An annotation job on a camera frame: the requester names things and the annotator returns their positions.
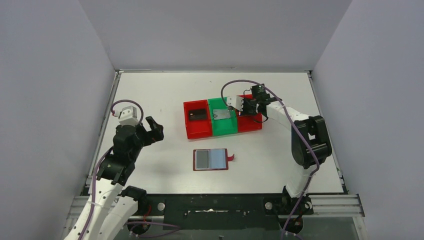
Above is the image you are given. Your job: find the red leather card holder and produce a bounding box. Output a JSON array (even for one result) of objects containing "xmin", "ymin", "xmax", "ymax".
[{"xmin": 192, "ymin": 148, "xmax": 235, "ymax": 171}]

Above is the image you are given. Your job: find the grey credit card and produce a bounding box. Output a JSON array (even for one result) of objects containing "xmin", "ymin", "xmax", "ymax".
[{"xmin": 195, "ymin": 150, "xmax": 209, "ymax": 169}]

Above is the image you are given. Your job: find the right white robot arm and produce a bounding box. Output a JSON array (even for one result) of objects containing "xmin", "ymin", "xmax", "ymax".
[{"xmin": 241, "ymin": 84, "xmax": 332, "ymax": 214}]

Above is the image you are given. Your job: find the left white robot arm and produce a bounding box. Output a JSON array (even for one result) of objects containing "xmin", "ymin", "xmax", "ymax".
[{"xmin": 65, "ymin": 116, "xmax": 164, "ymax": 240}]

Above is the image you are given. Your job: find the silver credit card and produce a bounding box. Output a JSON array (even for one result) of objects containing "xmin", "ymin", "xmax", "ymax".
[{"xmin": 212, "ymin": 109, "xmax": 231, "ymax": 121}]

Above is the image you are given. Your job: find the black credit card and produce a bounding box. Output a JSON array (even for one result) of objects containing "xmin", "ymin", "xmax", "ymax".
[{"xmin": 187, "ymin": 108, "xmax": 208, "ymax": 121}]

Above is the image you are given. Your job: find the right red plastic bin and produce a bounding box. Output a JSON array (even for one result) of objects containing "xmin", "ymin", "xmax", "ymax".
[{"xmin": 235, "ymin": 94, "xmax": 263, "ymax": 133}]

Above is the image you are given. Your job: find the red plastic bin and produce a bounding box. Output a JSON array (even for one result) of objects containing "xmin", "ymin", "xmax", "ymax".
[
  {"xmin": 235, "ymin": 94, "xmax": 263, "ymax": 133},
  {"xmin": 183, "ymin": 99, "xmax": 213, "ymax": 140}
]

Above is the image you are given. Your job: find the green plastic bin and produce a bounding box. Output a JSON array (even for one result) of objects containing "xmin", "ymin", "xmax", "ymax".
[{"xmin": 207, "ymin": 98, "xmax": 238, "ymax": 137}]

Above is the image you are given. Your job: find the left red plastic bin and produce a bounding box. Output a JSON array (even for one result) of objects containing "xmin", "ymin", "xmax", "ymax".
[{"xmin": 183, "ymin": 99, "xmax": 213, "ymax": 140}]

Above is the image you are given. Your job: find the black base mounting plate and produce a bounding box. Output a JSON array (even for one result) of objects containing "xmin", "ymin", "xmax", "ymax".
[{"xmin": 134, "ymin": 193, "xmax": 314, "ymax": 230}]

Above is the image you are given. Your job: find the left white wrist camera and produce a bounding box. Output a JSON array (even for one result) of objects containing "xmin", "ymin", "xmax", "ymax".
[{"xmin": 118, "ymin": 106, "xmax": 139, "ymax": 127}]

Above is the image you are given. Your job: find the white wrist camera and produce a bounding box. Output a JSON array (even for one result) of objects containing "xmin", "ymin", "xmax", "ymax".
[
  {"xmin": 118, "ymin": 106, "xmax": 139, "ymax": 127},
  {"xmin": 225, "ymin": 95, "xmax": 245, "ymax": 116}
]

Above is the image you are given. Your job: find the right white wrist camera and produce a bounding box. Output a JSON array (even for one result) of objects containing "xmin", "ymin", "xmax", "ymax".
[{"xmin": 225, "ymin": 95, "xmax": 245, "ymax": 116}]

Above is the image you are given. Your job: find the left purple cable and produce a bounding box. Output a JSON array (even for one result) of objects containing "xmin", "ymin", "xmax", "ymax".
[{"xmin": 77, "ymin": 99, "xmax": 145, "ymax": 240}]

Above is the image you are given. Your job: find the purple cable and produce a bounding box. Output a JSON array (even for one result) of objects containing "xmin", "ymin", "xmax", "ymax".
[
  {"xmin": 220, "ymin": 79, "xmax": 321, "ymax": 240},
  {"xmin": 77, "ymin": 99, "xmax": 145, "ymax": 240}
]

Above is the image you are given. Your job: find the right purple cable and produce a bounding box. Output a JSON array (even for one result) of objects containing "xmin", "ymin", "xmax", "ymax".
[{"xmin": 220, "ymin": 79, "xmax": 321, "ymax": 240}]

